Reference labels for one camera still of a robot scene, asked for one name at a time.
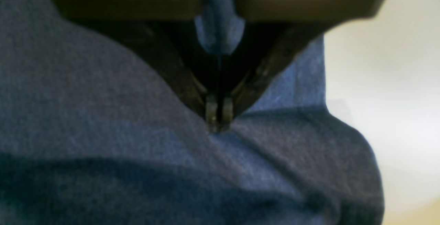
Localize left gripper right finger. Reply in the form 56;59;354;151
220;0;384;130

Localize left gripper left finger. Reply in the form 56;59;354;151
52;0;219;132

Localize blue grey t-shirt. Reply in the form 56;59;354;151
1;0;385;225

